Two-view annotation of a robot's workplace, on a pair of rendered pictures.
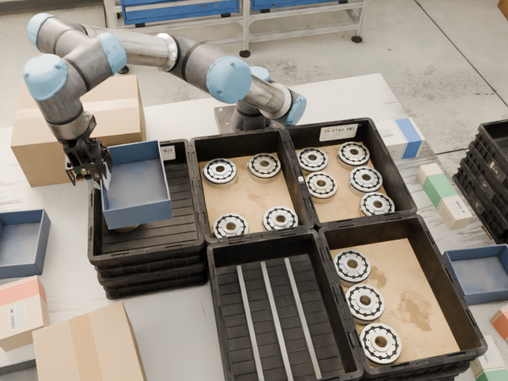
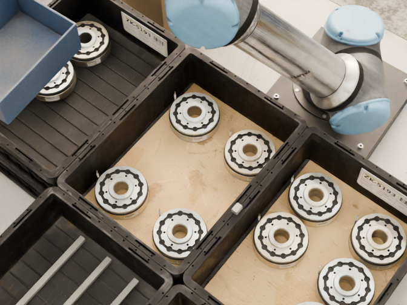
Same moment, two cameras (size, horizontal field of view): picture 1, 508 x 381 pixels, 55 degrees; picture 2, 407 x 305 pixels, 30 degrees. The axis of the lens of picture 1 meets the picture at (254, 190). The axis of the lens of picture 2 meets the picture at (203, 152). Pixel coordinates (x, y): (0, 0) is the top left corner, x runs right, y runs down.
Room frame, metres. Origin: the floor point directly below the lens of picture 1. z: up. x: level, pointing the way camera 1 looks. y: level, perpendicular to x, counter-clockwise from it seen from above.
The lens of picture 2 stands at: (0.53, -0.55, 2.18)
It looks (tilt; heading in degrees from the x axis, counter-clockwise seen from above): 61 degrees down; 53
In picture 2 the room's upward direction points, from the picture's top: 1 degrees counter-clockwise
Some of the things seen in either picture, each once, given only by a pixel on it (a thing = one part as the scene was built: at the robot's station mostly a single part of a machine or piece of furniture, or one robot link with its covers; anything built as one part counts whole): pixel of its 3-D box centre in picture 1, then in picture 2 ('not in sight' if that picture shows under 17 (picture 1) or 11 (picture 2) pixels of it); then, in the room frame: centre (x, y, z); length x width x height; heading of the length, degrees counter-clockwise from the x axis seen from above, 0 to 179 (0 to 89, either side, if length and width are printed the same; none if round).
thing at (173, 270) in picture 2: (247, 181); (184, 155); (0.92, 0.02, 0.92); 0.40 x 0.30 x 0.02; 13
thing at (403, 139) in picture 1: (389, 140); not in sight; (1.29, -0.49, 0.75); 0.20 x 0.12 x 0.09; 105
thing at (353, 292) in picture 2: (366, 178); (346, 283); (1.00, -0.35, 0.86); 0.05 x 0.05 x 0.01
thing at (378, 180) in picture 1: (366, 178); (346, 284); (1.00, -0.35, 0.86); 0.10 x 0.10 x 0.01
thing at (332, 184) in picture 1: (320, 184); (281, 237); (0.97, -0.21, 0.86); 0.10 x 0.10 x 0.01
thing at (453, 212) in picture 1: (442, 195); not in sight; (1.05, -0.64, 0.73); 0.24 x 0.06 x 0.06; 17
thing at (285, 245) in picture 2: (320, 183); (281, 236); (0.97, -0.21, 0.86); 0.05 x 0.05 x 0.01
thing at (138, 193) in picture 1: (134, 182); (9, 53); (0.75, 0.29, 1.10); 0.20 x 0.15 x 0.07; 17
